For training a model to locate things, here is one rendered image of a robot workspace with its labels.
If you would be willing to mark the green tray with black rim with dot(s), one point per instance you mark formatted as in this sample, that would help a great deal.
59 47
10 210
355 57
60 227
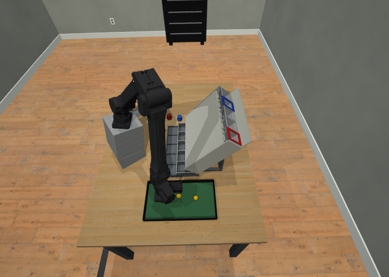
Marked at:
185 207

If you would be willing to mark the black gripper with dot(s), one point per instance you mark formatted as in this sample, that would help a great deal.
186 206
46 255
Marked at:
157 198

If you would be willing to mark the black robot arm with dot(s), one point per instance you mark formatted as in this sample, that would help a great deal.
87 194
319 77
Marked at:
153 100

